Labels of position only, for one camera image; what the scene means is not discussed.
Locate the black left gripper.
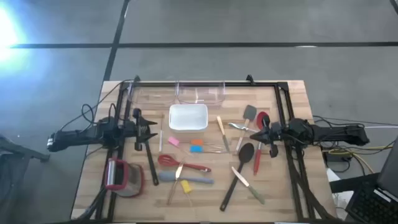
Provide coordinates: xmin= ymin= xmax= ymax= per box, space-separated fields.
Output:
xmin=126 ymin=108 xmax=159 ymax=152

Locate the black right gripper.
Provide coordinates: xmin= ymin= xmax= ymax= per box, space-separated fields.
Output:
xmin=249 ymin=114 xmax=284 ymax=158

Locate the thin white stick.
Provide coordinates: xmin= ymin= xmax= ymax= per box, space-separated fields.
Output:
xmin=158 ymin=117 xmax=164 ymax=154

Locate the large black spoon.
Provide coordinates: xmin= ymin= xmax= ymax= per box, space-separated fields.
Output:
xmin=219 ymin=142 xmax=255 ymax=212

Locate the grey spatula with wooden handle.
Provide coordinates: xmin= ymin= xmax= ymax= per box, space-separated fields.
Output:
xmin=234 ymin=105 xmax=258 ymax=156

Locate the red spatula with red handle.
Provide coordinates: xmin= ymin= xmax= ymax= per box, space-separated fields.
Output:
xmin=252 ymin=111 xmax=271 ymax=176

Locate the metal spoon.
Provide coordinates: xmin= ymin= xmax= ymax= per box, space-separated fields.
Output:
xmin=228 ymin=122 xmax=259 ymax=133

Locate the pink mini spatula clear handle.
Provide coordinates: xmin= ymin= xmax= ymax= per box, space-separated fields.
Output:
xmin=167 ymin=136 xmax=195 ymax=156

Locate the black slotted spatula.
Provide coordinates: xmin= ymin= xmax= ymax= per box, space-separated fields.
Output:
xmin=143 ymin=140 xmax=160 ymax=187

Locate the knife with cream handle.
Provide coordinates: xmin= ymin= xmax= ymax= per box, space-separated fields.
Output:
xmin=216 ymin=115 xmax=231 ymax=154

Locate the knife with green handle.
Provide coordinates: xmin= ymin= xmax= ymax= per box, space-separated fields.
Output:
xmin=231 ymin=166 xmax=266 ymax=205

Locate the orange mini spatula clear handle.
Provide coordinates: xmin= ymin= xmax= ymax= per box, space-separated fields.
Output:
xmin=190 ymin=138 xmax=226 ymax=149

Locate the grey silicone spoon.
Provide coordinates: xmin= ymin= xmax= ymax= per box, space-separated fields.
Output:
xmin=158 ymin=170 xmax=215 ymax=185

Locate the blue mini spatula clear handle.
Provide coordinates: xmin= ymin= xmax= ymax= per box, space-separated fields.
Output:
xmin=190 ymin=144 xmax=229 ymax=154

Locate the yellow mini spatula clear handle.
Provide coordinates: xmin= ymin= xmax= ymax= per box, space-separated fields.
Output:
xmin=180 ymin=179 xmax=197 ymax=208

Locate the clear plastic bin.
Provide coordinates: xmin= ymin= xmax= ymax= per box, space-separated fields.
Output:
xmin=127 ymin=81 xmax=178 ymax=106
xmin=175 ymin=81 xmax=226 ymax=105

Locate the white rectangular plastic bin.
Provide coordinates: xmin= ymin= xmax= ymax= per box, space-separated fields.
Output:
xmin=169 ymin=103 xmax=209 ymax=134

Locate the black power brick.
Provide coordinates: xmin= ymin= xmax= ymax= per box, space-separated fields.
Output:
xmin=323 ymin=151 xmax=343 ymax=162

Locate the white paper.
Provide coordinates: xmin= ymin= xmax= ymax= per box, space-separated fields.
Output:
xmin=326 ymin=167 xmax=355 ymax=218

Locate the black furniture leg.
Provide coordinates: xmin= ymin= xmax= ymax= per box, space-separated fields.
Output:
xmin=0 ymin=133 xmax=50 ymax=163

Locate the black laptop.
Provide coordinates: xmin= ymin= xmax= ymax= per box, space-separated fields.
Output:
xmin=345 ymin=136 xmax=398 ymax=224

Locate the black metal table frame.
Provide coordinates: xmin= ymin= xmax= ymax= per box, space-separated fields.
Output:
xmin=74 ymin=81 xmax=338 ymax=222

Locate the metal box grater red handle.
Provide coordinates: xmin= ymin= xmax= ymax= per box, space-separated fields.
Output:
xmin=104 ymin=157 xmax=146 ymax=198

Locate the yellow cable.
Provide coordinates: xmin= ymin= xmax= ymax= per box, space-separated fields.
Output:
xmin=328 ymin=145 xmax=396 ymax=175

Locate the long black cable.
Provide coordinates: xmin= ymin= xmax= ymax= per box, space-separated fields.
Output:
xmin=312 ymin=114 xmax=398 ymax=127

